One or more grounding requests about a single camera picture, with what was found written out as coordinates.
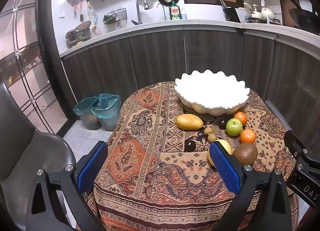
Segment chrome kitchen faucet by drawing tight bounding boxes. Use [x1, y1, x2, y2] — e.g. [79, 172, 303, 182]
[132, 0, 150, 25]

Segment patterned paisley tablecloth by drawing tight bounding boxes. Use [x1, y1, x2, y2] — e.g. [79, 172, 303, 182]
[86, 81, 299, 231]

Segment black wire basket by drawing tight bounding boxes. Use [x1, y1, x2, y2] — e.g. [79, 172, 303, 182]
[103, 8, 127, 24]

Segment yellow lemon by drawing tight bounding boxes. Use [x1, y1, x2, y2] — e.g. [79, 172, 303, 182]
[207, 139, 232, 168]

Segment small chrome tap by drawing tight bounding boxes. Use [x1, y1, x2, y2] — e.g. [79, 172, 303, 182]
[157, 3, 167, 20]

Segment grey plastic chair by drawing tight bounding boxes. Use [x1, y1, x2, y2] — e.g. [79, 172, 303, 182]
[0, 82, 78, 231]

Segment black knife block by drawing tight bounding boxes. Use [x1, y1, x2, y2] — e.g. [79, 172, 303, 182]
[219, 0, 241, 22]

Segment brown cutting board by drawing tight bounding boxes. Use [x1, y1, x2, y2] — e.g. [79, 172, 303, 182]
[278, 0, 300, 27]

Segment brown kiwi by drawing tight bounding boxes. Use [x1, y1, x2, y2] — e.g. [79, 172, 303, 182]
[232, 142, 258, 166]

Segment white scalloped bowl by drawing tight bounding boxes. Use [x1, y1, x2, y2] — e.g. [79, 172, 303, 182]
[174, 69, 250, 116]

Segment green apple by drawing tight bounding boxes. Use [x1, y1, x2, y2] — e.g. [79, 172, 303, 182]
[226, 118, 243, 137]

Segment metal pot with lid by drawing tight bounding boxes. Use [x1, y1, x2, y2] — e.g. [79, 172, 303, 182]
[65, 21, 92, 47]

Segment glass sliding door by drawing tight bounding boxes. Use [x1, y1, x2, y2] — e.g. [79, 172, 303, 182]
[0, 0, 68, 134]

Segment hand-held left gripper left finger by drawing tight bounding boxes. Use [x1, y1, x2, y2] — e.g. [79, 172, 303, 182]
[26, 141, 109, 231]

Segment white kitchen countertop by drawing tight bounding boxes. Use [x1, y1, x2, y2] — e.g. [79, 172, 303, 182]
[59, 18, 320, 57]

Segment hanging dish brush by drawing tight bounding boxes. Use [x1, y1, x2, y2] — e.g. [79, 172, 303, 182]
[89, 12, 98, 31]

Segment green dish soap bottle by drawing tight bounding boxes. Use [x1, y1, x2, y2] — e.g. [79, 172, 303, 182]
[169, 0, 181, 20]

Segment bin with teal bag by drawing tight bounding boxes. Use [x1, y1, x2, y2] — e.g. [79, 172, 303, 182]
[73, 96, 102, 131]
[90, 93, 122, 132]

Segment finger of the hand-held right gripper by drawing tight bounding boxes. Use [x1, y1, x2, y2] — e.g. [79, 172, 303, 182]
[284, 130, 320, 169]

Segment dark wok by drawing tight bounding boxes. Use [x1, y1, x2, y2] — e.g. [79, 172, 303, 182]
[290, 8, 320, 36]

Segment white kettles on stove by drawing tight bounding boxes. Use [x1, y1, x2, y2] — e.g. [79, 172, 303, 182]
[239, 3, 275, 20]

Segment yellow mango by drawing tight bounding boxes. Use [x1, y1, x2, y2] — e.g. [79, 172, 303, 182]
[176, 114, 204, 131]

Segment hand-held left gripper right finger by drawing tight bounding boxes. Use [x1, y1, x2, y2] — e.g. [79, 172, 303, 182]
[209, 142, 293, 231]

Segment dark wood base cabinets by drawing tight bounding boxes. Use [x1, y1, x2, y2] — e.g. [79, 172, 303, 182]
[61, 27, 320, 151]

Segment orange tangerine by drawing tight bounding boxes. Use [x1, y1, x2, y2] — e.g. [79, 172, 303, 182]
[240, 129, 257, 144]
[234, 111, 248, 126]

